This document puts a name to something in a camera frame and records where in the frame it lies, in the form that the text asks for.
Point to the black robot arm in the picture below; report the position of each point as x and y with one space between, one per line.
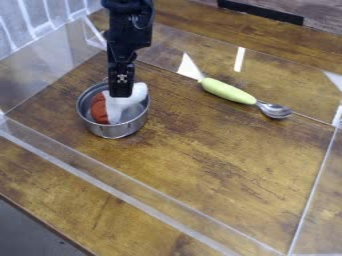
128 6

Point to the small silver pot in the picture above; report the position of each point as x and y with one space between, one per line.
133 120

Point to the plush mushroom red cap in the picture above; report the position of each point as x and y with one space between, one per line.
108 108

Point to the clear acrylic enclosure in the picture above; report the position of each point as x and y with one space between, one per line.
214 180

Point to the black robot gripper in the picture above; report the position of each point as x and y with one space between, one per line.
129 34

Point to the black bar on table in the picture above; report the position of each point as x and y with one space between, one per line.
261 12

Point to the green handled metal spoon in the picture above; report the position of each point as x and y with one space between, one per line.
232 93

